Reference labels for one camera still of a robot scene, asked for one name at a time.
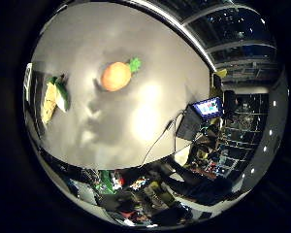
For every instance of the white rectangular container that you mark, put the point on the white rectangular container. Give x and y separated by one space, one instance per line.
28 81

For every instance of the orange fruit plush toy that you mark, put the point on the orange fruit plush toy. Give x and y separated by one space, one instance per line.
116 77

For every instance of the green bag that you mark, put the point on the green bag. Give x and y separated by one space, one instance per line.
106 183

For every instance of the person in dark blue shirt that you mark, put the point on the person in dark blue shirt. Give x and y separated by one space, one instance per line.
200 187

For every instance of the yellow corn plush toy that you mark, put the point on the yellow corn plush toy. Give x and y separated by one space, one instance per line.
50 100

